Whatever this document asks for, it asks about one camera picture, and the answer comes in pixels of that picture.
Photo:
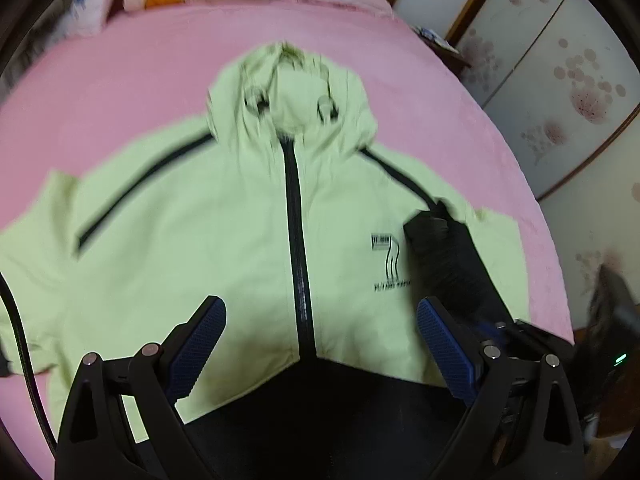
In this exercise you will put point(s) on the white cartoon pillow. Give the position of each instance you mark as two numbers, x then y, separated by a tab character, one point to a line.
71	18

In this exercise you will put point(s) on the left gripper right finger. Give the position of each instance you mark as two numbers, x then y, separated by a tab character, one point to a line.
457	348

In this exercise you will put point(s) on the pink bed sheet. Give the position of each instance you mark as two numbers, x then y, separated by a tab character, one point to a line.
86	100

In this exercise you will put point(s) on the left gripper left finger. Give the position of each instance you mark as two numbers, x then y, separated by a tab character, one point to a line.
161	374

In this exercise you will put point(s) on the floral sliding wardrobe door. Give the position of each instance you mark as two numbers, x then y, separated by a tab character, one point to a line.
553	77

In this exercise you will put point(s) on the dark wooden nightstand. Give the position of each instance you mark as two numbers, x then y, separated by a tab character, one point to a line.
455	62

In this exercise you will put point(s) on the light green hooded jacket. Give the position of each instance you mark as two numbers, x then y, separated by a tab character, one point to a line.
277	200

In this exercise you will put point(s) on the papers on nightstand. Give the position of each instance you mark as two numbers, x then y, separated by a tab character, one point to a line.
433	39

